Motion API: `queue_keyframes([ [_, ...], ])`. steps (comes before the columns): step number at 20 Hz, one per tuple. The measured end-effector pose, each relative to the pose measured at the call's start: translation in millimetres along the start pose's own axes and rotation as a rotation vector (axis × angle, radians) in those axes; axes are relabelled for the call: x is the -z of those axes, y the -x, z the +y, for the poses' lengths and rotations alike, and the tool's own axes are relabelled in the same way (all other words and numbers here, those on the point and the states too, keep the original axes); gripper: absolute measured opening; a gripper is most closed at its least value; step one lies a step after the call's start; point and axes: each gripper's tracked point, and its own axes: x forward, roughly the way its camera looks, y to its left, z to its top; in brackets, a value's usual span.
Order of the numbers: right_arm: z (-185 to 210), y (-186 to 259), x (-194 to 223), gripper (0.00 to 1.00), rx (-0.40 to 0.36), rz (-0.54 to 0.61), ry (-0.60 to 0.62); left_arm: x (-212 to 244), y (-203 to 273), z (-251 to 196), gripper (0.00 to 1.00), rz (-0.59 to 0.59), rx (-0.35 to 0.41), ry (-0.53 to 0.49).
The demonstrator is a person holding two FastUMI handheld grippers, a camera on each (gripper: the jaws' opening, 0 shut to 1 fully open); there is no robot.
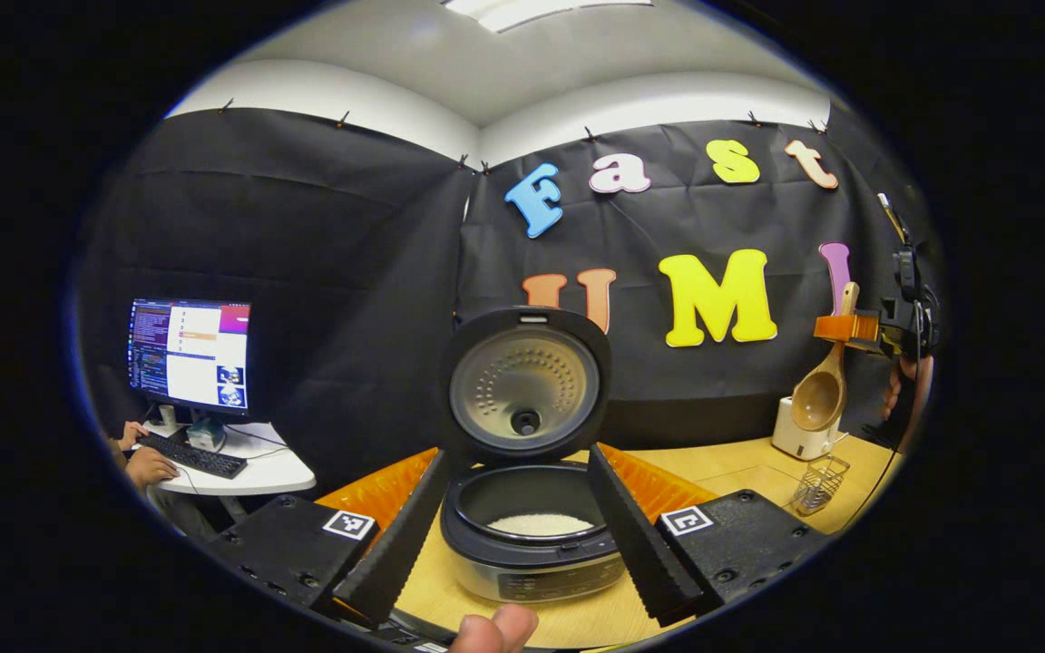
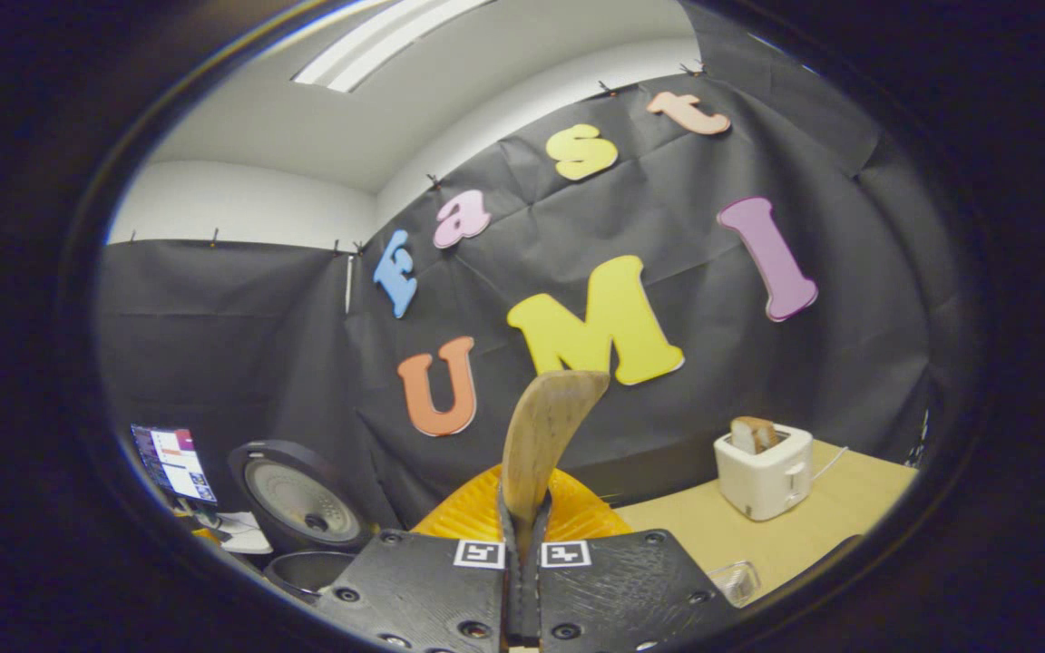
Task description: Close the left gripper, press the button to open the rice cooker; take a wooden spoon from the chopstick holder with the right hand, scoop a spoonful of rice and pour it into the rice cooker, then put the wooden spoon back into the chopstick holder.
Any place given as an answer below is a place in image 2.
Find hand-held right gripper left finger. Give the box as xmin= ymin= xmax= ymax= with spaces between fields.
xmin=314 ymin=463 xmax=523 ymax=653

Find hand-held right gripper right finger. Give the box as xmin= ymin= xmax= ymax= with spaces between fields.
xmin=522 ymin=467 xmax=741 ymax=653

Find clear wire chopstick holder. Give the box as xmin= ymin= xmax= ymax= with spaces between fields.
xmin=707 ymin=560 xmax=762 ymax=609

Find black and silver rice cooker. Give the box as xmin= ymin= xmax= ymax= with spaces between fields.
xmin=228 ymin=440 xmax=378 ymax=607

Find wooden spoon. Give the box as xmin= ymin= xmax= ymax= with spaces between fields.
xmin=500 ymin=369 xmax=611 ymax=554

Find white toaster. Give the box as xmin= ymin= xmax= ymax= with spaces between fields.
xmin=713 ymin=424 xmax=815 ymax=522

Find white side table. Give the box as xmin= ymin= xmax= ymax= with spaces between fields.
xmin=182 ymin=508 xmax=274 ymax=556

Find toasted bread slice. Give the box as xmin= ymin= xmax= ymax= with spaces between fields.
xmin=729 ymin=415 xmax=782 ymax=454

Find computer monitor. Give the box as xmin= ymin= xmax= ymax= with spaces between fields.
xmin=130 ymin=424 xmax=220 ymax=506

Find black backdrop cloth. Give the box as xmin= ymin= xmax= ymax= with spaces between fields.
xmin=96 ymin=0 xmax=977 ymax=536

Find ceiling light panel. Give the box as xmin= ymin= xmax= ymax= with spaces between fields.
xmin=291 ymin=0 xmax=496 ymax=93

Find white toaster cable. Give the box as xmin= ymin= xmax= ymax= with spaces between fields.
xmin=811 ymin=444 xmax=850 ymax=482

